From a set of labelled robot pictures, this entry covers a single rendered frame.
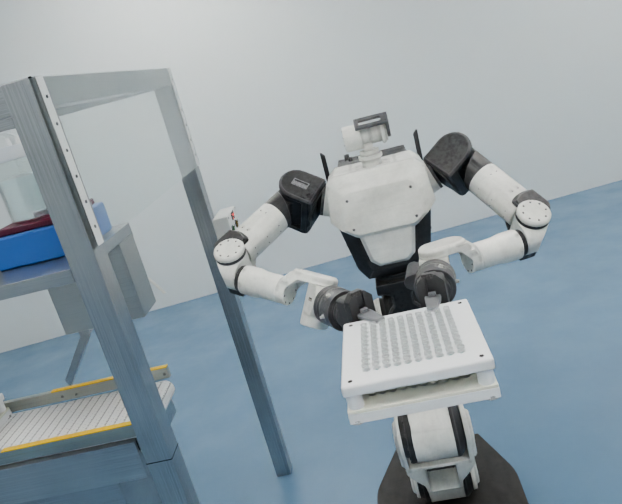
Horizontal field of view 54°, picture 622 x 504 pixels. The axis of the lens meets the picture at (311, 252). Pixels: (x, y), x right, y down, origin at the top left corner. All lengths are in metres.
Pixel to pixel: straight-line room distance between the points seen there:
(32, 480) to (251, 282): 0.71
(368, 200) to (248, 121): 3.28
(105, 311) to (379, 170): 0.75
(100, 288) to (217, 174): 3.58
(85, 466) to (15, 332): 3.92
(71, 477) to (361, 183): 1.00
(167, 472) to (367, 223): 0.76
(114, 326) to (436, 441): 0.83
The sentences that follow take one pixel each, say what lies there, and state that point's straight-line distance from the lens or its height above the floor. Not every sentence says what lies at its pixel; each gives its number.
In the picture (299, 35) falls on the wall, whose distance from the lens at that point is 4.82.
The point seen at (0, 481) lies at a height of 0.79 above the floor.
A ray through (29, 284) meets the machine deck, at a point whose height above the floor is 1.26.
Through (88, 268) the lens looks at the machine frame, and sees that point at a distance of 1.32.
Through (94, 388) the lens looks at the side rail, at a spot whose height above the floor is 0.85.
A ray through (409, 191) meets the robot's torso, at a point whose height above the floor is 1.18.
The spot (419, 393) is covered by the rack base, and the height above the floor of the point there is 1.00.
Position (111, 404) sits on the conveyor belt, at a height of 0.83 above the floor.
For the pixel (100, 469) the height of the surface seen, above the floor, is 0.77.
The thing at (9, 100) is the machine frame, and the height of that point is 1.61.
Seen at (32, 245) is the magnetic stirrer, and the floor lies 1.32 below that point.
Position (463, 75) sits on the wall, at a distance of 5.08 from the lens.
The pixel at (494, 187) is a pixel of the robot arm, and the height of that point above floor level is 1.14.
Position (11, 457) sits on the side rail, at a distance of 1.69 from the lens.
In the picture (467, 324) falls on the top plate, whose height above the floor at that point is 1.04.
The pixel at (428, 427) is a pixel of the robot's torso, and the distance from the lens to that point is 1.63.
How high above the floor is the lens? 1.54
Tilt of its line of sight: 16 degrees down
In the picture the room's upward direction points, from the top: 15 degrees counter-clockwise
